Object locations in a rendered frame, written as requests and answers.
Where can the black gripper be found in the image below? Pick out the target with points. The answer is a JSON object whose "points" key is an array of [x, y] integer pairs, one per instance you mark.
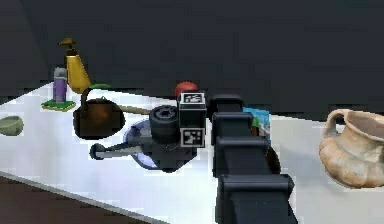
{"points": [[164, 124]]}

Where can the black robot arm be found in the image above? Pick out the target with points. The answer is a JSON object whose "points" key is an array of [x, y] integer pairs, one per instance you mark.
{"points": [[253, 160]]}

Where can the pale green bowl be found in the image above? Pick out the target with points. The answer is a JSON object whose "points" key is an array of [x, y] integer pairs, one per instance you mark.
{"points": [[10, 125]]}

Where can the pale blue round dish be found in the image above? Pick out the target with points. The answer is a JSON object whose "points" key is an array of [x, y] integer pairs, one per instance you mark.
{"points": [[135, 133]]}

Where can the dark brown kettle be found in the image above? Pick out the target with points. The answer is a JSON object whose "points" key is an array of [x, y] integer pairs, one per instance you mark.
{"points": [[98, 120]]}

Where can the green flat disc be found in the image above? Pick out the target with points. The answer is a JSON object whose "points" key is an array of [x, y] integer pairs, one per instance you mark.
{"points": [[100, 86]]}

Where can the green flat sponge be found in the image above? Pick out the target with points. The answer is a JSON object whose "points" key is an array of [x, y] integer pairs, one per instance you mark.
{"points": [[58, 106]]}

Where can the purple bottle with grey cap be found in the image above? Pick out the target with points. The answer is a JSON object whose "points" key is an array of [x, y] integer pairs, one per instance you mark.
{"points": [[60, 87]]}

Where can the yellow pump soap bottle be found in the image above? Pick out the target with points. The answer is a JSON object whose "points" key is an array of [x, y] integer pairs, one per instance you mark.
{"points": [[76, 73]]}

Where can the red apple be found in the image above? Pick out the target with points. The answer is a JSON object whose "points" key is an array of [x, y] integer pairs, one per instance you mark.
{"points": [[184, 88]]}

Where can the blue picture box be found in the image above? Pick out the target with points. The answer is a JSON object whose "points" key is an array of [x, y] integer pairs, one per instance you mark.
{"points": [[263, 121]]}

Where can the dark brown round pan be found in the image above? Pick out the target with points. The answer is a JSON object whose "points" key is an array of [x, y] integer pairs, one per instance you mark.
{"points": [[274, 161]]}

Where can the beige clay jug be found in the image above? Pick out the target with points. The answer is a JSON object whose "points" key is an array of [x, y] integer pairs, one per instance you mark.
{"points": [[353, 156]]}

